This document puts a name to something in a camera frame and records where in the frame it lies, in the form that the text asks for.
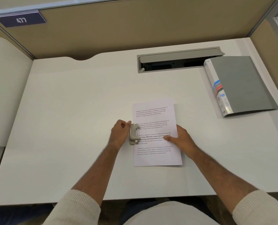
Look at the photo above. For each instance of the white curved desk divider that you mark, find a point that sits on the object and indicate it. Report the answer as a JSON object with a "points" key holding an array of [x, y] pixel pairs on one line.
{"points": [[7, 91]]}

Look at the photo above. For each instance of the cream knit sweater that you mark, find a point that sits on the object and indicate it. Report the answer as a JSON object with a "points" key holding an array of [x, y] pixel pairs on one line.
{"points": [[169, 215]]}

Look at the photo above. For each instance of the dark blue trousers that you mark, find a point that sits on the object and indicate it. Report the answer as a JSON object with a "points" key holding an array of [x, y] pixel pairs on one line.
{"points": [[134, 206]]}

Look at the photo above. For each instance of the person's left hand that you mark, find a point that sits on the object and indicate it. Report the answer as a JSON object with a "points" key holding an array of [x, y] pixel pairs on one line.
{"points": [[119, 135]]}

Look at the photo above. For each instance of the person's left forearm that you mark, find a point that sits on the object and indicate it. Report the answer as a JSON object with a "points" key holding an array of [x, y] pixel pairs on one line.
{"points": [[96, 171]]}

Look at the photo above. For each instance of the blue number sign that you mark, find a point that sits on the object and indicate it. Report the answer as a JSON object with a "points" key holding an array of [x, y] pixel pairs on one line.
{"points": [[21, 20]]}

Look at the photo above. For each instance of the white printed paper sheet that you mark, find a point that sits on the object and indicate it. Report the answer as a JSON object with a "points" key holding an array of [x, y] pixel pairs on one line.
{"points": [[157, 156]]}

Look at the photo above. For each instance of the wide beige partition panel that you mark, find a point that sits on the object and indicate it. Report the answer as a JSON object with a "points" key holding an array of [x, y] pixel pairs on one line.
{"points": [[141, 28]]}

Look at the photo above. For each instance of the person's right forearm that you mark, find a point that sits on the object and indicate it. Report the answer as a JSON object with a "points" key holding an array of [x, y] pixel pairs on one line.
{"points": [[221, 178]]}

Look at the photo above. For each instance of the grey ring binder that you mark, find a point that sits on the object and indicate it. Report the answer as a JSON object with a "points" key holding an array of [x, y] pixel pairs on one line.
{"points": [[246, 84]]}

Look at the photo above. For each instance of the beige side partition panel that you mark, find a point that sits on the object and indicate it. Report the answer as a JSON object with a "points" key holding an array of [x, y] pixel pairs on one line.
{"points": [[270, 63]]}

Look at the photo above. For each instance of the person's right hand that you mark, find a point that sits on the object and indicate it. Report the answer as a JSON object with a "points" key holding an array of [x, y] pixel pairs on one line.
{"points": [[183, 142]]}

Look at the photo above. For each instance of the gray hole punch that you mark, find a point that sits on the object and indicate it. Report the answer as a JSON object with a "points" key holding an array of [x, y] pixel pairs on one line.
{"points": [[133, 134]]}

